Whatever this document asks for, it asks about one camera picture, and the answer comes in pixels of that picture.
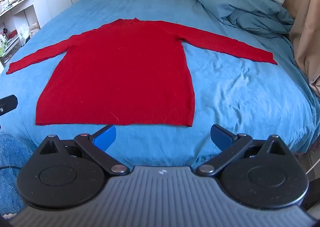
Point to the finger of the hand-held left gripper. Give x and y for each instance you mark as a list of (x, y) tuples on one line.
[(8, 104)]

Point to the beige curtain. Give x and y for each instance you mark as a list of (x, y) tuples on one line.
[(306, 29)]

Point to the blue fluffy rug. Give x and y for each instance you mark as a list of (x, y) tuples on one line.
[(12, 154)]

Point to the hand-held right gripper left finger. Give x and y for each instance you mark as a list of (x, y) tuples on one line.
[(106, 138)]

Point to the white shelf unit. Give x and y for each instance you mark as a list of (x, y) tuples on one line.
[(17, 17)]

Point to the blue bed sheet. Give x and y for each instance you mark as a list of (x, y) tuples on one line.
[(237, 97)]

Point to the red knit sweater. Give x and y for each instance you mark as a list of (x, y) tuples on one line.
[(120, 74)]

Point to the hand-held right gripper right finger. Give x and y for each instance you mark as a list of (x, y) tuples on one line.
[(220, 137)]

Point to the teal pillow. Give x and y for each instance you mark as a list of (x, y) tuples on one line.
[(240, 9)]

